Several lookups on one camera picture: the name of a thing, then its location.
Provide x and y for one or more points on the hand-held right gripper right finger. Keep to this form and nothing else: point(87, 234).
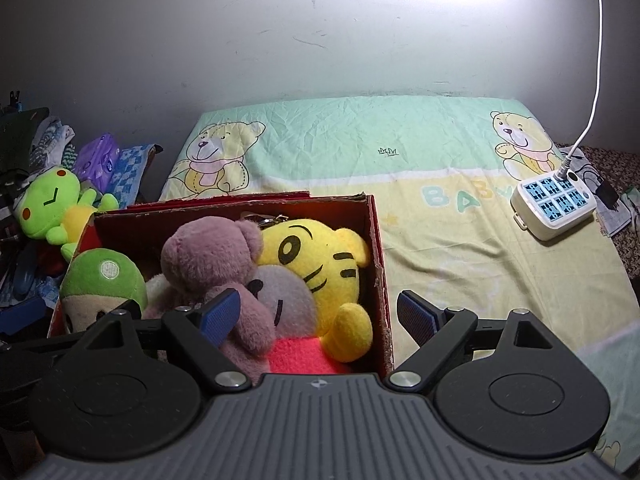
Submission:
point(415, 317)

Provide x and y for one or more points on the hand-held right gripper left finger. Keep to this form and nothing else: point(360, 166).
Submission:
point(220, 317)

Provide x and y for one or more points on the red cardboard box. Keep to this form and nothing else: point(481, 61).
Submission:
point(380, 280)

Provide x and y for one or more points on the mauve plush bear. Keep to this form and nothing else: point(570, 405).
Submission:
point(205, 260)

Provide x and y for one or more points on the white plush rabbit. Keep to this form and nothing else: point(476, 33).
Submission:
point(157, 295)

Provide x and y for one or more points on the yellow tiger plush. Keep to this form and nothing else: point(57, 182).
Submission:
point(320, 260)

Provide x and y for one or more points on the green plush with black limbs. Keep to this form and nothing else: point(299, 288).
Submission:
point(100, 285)

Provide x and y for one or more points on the white power strip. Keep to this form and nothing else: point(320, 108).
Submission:
point(535, 225)

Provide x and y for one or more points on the blue checkered packet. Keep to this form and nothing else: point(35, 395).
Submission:
point(132, 170)

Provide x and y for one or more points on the purple packet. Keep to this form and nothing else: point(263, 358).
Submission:
point(97, 157)

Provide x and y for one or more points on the green frog plush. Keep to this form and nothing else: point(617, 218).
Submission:
point(50, 200)

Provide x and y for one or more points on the brown speckled blanket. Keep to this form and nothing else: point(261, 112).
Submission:
point(627, 250)

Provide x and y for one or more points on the black power adapter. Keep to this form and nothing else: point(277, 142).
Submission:
point(606, 194)

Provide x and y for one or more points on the pile of clothes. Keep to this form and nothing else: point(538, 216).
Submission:
point(45, 140)

